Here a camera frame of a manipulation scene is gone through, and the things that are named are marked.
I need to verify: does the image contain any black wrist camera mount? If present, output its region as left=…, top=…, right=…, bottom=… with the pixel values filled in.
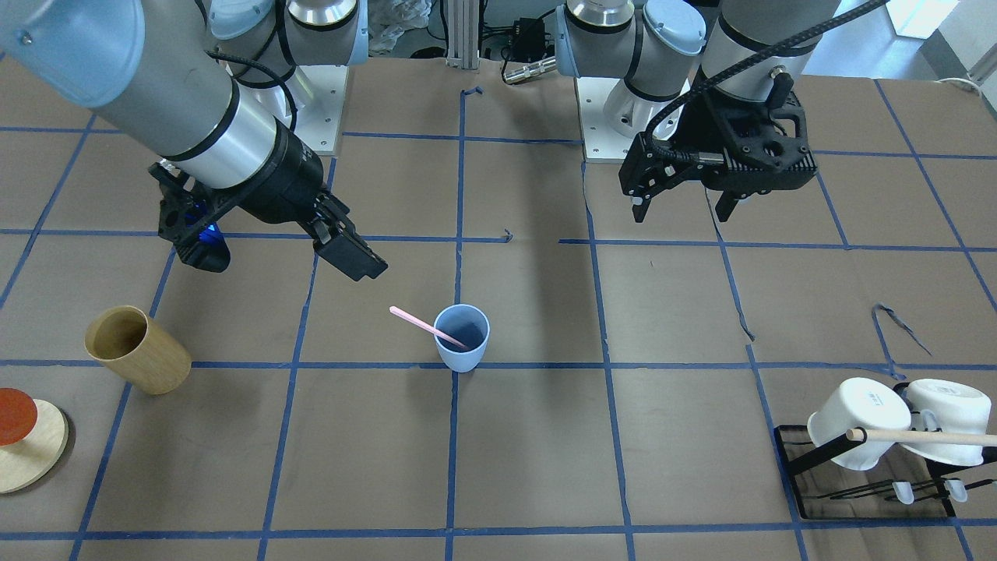
left=147, top=163, right=234, bottom=273

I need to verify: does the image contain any black metal mug rack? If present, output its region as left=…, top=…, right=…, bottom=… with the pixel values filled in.
left=773, top=424, right=995, bottom=520

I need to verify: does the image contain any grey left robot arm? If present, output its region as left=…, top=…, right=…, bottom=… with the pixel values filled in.
left=555, top=1, right=838, bottom=221

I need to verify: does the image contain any white mug on rack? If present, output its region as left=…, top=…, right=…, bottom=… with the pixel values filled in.
left=901, top=379, right=992, bottom=468
left=807, top=377, right=911, bottom=446

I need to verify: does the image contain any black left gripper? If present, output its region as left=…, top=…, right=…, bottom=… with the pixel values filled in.
left=618, top=92, right=818, bottom=224

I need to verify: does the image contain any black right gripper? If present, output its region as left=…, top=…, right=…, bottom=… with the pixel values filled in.
left=238, top=125, right=389, bottom=281

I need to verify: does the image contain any aluminium frame post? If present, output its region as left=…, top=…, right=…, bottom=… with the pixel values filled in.
left=445, top=0, right=481, bottom=73

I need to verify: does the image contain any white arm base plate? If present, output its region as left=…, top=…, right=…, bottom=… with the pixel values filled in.
left=574, top=77, right=668, bottom=164
left=286, top=66, right=350, bottom=157

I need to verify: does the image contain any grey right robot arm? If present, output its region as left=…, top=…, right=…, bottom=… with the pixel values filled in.
left=2, top=1, right=387, bottom=281

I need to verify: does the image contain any light blue plastic cup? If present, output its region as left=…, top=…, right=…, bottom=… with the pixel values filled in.
left=433, top=303, right=491, bottom=373

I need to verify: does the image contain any pink chopstick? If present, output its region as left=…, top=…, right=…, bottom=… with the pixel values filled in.
left=389, top=305, right=470, bottom=351

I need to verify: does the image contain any wooden rack dowel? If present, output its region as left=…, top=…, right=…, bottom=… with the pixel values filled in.
left=844, top=427, right=997, bottom=447

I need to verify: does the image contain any round wooden stand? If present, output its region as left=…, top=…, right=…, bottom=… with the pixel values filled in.
left=1, top=399, right=70, bottom=494

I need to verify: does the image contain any silver cable connector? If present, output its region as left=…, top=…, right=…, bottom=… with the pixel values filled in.
left=502, top=56, right=558, bottom=86

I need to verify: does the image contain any tan wooden cup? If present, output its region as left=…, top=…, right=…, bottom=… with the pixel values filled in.
left=84, top=305, right=192, bottom=397

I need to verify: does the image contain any black corrugated cable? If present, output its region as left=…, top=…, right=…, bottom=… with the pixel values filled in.
left=645, top=0, right=889, bottom=161

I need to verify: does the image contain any red round disc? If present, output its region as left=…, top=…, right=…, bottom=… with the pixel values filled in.
left=1, top=387, right=38, bottom=446

